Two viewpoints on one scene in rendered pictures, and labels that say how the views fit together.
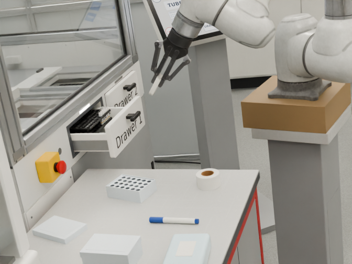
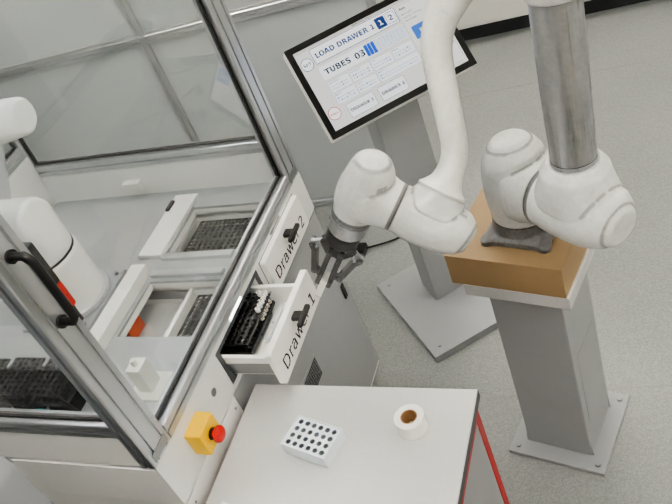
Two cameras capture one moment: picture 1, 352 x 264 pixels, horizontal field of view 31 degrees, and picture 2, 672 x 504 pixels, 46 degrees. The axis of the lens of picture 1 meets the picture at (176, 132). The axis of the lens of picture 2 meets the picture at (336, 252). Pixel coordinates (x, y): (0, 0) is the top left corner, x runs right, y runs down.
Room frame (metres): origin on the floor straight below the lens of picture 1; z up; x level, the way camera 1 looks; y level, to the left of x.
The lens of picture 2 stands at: (0.59, -0.29, 2.20)
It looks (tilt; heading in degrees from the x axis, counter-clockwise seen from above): 38 degrees down; 11
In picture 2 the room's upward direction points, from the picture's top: 23 degrees counter-clockwise
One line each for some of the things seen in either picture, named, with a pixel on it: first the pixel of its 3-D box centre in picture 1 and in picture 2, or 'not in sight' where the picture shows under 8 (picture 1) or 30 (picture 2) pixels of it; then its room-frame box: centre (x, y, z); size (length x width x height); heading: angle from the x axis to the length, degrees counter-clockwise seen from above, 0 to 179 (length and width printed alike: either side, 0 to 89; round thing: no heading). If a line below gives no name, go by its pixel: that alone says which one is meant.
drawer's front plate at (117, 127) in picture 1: (126, 125); (294, 324); (2.02, 0.16, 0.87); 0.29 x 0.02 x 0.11; 160
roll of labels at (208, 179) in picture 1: (208, 179); (410, 421); (1.71, -0.07, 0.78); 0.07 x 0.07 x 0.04
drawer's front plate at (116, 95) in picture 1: (123, 95); (285, 241); (2.36, 0.18, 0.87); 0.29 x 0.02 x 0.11; 160
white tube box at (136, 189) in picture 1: (131, 188); (313, 440); (1.73, 0.16, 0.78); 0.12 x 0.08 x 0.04; 55
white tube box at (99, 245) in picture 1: (111, 252); not in sight; (1.36, 0.20, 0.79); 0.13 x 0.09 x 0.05; 69
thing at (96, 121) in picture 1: (98, 119); (256, 318); (2.05, 0.25, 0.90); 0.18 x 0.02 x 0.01; 160
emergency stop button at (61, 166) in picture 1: (59, 167); (217, 433); (1.74, 0.35, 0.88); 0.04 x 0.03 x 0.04; 160
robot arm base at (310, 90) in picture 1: (301, 81); (526, 212); (2.17, -0.47, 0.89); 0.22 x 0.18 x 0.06; 147
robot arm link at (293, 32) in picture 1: (299, 46); (518, 175); (2.15, -0.47, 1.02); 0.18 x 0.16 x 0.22; 31
